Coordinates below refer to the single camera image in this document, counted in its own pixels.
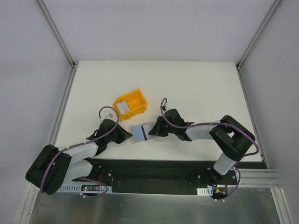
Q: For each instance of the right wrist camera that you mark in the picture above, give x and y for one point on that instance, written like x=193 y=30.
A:
x=165 y=108

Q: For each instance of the beige card holder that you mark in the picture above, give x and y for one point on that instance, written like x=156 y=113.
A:
x=136 y=132

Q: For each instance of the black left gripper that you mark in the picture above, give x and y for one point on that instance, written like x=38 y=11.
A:
x=118 y=134

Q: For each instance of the left aluminium post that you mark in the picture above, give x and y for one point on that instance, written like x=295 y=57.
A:
x=46 y=14

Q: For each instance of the white cable duct left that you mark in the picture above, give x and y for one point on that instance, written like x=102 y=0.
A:
x=84 y=188

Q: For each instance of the yellow plastic bin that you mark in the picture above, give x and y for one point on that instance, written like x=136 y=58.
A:
x=136 y=102

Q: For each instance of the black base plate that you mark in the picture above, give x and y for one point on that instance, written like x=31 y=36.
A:
x=157 y=177

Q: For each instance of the aluminium post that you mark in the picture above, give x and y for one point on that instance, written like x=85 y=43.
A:
x=46 y=14
x=270 y=13

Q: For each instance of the aluminium frame rail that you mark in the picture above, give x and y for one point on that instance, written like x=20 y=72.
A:
x=260 y=178

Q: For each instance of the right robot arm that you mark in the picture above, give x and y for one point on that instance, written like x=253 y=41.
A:
x=232 y=138

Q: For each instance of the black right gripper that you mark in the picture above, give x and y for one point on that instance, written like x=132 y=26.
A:
x=161 y=128

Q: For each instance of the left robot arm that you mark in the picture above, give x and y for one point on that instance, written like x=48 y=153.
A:
x=53 y=166

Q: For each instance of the white cable duct right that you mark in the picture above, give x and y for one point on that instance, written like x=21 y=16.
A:
x=205 y=191

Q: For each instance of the white cable duct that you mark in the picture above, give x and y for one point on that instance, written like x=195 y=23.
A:
x=205 y=191
x=84 y=188

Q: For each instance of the right aluminium post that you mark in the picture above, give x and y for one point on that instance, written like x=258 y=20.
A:
x=270 y=13

